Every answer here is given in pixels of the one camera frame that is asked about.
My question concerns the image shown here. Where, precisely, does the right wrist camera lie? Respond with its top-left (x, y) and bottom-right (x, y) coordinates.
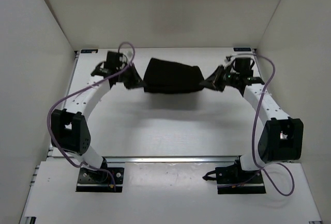
top-left (233, 57), bottom-right (255, 74)

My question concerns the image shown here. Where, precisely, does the left blue label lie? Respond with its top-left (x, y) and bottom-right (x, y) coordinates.
top-left (80, 49), bottom-right (98, 54)

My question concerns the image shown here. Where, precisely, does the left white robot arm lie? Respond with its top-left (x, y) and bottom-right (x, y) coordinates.
top-left (47, 62), bottom-right (144, 182)

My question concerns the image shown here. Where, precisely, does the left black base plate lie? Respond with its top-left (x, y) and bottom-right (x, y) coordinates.
top-left (76, 167), bottom-right (125, 193)

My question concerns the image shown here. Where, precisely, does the aluminium rail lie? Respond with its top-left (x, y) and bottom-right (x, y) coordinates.
top-left (106, 156), bottom-right (237, 163)

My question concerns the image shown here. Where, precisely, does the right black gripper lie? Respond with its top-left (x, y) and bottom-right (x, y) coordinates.
top-left (199, 65), bottom-right (239, 93)

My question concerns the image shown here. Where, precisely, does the black skirt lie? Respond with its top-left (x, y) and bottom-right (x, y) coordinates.
top-left (143, 57), bottom-right (204, 94)

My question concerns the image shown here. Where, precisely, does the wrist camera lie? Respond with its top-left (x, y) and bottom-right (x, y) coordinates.
top-left (233, 57), bottom-right (255, 74)
top-left (104, 51), bottom-right (127, 71)

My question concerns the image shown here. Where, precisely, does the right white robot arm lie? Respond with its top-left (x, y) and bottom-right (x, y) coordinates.
top-left (200, 65), bottom-right (304, 183)

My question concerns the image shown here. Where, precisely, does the right blue label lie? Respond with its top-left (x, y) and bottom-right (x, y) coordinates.
top-left (233, 47), bottom-right (252, 52)

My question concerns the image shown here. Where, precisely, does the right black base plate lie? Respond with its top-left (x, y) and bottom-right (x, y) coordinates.
top-left (202, 157), bottom-right (266, 195)

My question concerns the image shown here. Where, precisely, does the blue label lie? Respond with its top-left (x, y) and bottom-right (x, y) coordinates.
top-left (80, 49), bottom-right (98, 54)
top-left (233, 47), bottom-right (252, 52)

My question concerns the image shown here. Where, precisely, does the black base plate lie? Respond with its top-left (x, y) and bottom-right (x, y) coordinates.
top-left (202, 157), bottom-right (266, 195)
top-left (76, 167), bottom-right (125, 193)

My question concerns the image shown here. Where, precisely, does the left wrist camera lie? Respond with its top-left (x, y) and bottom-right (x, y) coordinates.
top-left (104, 51), bottom-right (127, 71)

